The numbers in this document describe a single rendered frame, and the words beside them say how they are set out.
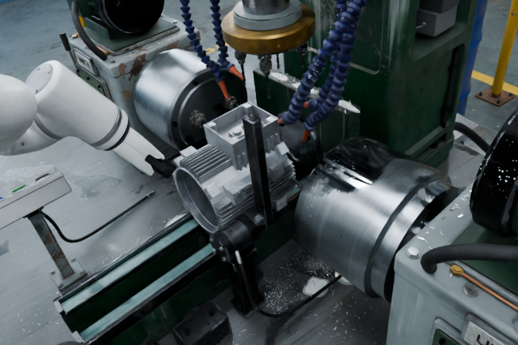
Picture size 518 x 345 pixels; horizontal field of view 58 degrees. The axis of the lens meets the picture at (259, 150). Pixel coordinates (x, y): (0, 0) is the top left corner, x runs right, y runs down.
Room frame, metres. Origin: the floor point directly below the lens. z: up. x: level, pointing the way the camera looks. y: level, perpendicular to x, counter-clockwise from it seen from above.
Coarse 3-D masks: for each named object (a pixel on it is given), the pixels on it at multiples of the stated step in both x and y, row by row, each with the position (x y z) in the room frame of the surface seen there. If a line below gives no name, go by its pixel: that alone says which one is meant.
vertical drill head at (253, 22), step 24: (264, 0) 0.81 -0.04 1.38; (288, 0) 0.83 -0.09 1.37; (240, 24) 0.82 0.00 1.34; (264, 24) 0.79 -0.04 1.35; (288, 24) 0.80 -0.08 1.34; (312, 24) 0.81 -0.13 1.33; (240, 48) 0.79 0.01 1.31; (264, 48) 0.77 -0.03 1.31; (288, 48) 0.77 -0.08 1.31; (264, 72) 0.79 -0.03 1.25
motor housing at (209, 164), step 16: (192, 160) 0.73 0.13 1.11; (208, 160) 0.73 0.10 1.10; (224, 160) 0.73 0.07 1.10; (288, 160) 0.76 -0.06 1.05; (176, 176) 0.77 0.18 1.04; (192, 176) 0.71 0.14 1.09; (208, 176) 0.70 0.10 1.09; (224, 176) 0.71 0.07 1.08; (240, 176) 0.71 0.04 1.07; (288, 176) 0.74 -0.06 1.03; (192, 192) 0.78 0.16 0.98; (224, 192) 0.68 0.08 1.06; (272, 192) 0.71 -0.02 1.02; (192, 208) 0.76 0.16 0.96; (208, 208) 0.76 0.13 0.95; (224, 208) 0.66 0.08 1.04; (240, 208) 0.67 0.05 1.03; (208, 224) 0.72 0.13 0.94; (224, 224) 0.65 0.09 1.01
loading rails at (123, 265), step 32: (192, 224) 0.75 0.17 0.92; (288, 224) 0.77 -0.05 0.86; (128, 256) 0.67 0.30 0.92; (160, 256) 0.68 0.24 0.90; (192, 256) 0.65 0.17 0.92; (96, 288) 0.60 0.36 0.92; (128, 288) 0.63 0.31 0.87; (160, 288) 0.58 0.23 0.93; (192, 288) 0.60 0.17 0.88; (224, 288) 0.65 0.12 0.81; (64, 320) 0.55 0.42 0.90; (96, 320) 0.58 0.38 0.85; (128, 320) 0.52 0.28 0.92; (160, 320) 0.55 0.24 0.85
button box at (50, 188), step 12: (48, 180) 0.77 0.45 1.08; (60, 180) 0.78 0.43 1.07; (24, 192) 0.74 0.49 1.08; (36, 192) 0.75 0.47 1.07; (48, 192) 0.75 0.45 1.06; (60, 192) 0.76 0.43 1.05; (0, 204) 0.71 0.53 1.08; (12, 204) 0.72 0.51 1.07; (24, 204) 0.72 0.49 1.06; (36, 204) 0.73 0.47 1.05; (0, 216) 0.70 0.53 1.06; (12, 216) 0.70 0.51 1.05; (24, 216) 0.71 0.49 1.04; (0, 228) 0.68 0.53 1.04
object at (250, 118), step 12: (252, 120) 0.64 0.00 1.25; (252, 132) 0.63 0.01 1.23; (252, 144) 0.64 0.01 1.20; (252, 156) 0.64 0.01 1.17; (264, 156) 0.64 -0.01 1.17; (252, 168) 0.64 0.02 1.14; (264, 168) 0.64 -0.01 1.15; (252, 180) 0.65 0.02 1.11; (264, 180) 0.64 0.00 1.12; (264, 192) 0.63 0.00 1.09; (264, 204) 0.63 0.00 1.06; (264, 216) 0.63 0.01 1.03
